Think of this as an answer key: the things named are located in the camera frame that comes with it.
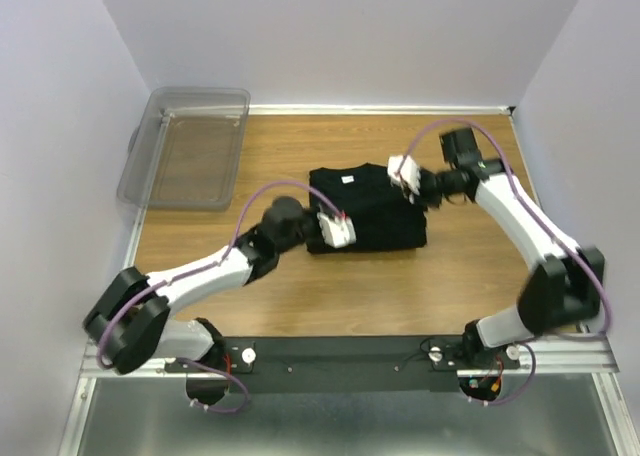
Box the black t-shirt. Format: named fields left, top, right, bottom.
left=309, top=163, right=427, bottom=253

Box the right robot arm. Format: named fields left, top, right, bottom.
left=389, top=125, right=610, bottom=368

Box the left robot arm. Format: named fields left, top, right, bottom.
left=83, top=196, right=320, bottom=375

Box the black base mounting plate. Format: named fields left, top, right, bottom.
left=164, top=334, right=521, bottom=395

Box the clear plastic bin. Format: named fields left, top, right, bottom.
left=117, top=87, right=251, bottom=212

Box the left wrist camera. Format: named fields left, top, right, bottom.
left=317, top=212, right=356, bottom=248

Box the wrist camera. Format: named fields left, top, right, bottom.
left=387, top=155, right=421, bottom=203
left=317, top=212, right=356, bottom=248

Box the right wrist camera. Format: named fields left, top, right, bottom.
left=387, top=155, right=421, bottom=203

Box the aluminium front frame rail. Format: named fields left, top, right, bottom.
left=60, top=335, right=639, bottom=455

